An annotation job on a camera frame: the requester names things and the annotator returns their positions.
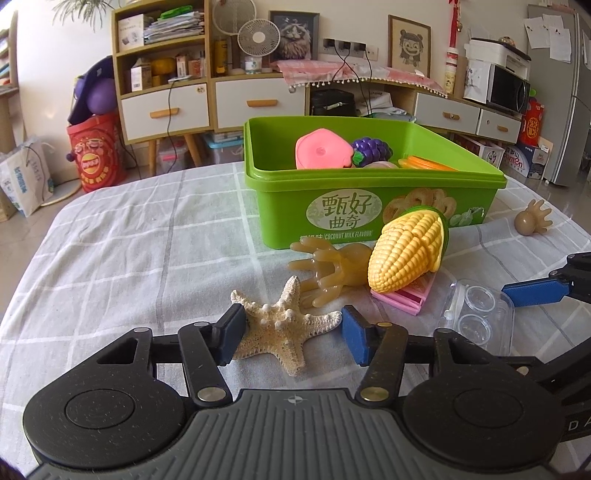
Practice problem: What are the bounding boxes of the clear plastic egg tray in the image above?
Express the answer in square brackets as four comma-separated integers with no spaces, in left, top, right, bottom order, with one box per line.
[436,279,515,356]

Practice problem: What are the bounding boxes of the beige dried starfish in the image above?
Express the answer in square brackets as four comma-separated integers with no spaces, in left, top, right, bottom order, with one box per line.
[230,276,342,377]

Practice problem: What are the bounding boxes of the orange toy pumpkin half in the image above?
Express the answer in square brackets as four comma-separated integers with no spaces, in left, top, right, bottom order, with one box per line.
[398,155,455,172]

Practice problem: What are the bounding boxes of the purple toy grapes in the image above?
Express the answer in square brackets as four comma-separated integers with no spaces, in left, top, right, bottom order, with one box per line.
[352,137,393,168]

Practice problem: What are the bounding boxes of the pink toy peach half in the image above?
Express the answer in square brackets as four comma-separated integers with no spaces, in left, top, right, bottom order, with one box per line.
[294,128,353,170]

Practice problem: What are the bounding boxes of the pink flat toy block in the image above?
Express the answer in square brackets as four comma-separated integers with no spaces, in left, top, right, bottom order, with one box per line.
[370,273,435,316]

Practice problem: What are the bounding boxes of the small beige toy octopus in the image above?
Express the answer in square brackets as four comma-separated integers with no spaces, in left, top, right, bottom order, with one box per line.
[514,199,553,236]

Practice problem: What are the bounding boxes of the large beige toy octopus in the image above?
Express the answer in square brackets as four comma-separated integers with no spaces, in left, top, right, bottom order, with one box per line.
[287,237,373,308]

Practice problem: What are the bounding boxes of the grey checked tablecloth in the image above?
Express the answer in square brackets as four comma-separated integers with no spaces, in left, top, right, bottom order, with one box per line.
[1,164,590,472]

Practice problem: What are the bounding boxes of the yellow toy corn cob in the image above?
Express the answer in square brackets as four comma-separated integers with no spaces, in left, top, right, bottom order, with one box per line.
[368,206,449,294]

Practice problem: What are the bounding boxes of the green plastic storage box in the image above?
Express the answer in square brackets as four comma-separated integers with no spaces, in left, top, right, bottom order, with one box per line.
[243,116,507,249]

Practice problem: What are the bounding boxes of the black microwave oven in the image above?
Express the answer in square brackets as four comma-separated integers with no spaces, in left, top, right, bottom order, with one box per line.
[464,60,530,114]

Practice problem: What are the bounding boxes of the red cylindrical snack bin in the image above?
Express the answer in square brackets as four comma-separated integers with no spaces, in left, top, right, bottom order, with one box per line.
[67,110,125,193]

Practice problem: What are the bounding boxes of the grey refrigerator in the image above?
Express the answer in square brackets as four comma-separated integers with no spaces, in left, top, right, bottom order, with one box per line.
[524,5,590,187]

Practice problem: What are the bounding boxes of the white paper shopping bag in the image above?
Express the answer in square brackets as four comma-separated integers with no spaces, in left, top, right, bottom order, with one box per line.
[0,137,54,217]

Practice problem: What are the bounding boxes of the black box on shelf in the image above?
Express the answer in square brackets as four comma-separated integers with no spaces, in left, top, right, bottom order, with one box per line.
[311,89,356,117]

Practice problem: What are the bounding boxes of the wooden cabinet with white drawers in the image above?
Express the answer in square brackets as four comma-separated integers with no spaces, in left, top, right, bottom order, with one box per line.
[111,1,521,175]

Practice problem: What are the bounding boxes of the framed cartoon girl picture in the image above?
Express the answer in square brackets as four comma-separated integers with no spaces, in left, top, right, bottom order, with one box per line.
[388,15,431,77]

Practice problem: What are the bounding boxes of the pink checked cloth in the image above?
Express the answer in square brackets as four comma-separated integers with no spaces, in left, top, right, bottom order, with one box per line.
[276,60,448,98]

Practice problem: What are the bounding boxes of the small white desk fan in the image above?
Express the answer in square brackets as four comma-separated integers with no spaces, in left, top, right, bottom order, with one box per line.
[238,19,280,74]

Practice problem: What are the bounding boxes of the framed cat picture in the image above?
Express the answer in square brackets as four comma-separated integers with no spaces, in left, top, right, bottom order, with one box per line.
[269,10,321,61]

